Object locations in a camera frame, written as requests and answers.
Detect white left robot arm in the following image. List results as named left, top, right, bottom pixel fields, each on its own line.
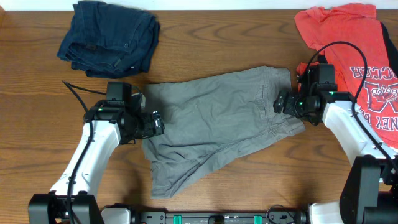
left=28, top=99, right=164, bottom=223

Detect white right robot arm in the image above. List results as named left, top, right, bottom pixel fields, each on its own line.
left=274, top=90, right=397, bottom=223

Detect folded dark navy garment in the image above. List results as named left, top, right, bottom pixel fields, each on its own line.
left=57, top=1, right=160, bottom=79

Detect red printed t-shirt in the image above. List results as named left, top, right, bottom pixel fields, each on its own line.
left=294, top=4, right=397, bottom=148

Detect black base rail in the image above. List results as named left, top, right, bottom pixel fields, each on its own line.
left=102, top=205, right=312, bottom=224

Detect black garment under red shirt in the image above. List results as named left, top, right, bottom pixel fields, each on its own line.
left=307, top=19, right=397, bottom=83

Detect grey shorts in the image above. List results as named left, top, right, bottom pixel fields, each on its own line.
left=142, top=66, right=305, bottom=199

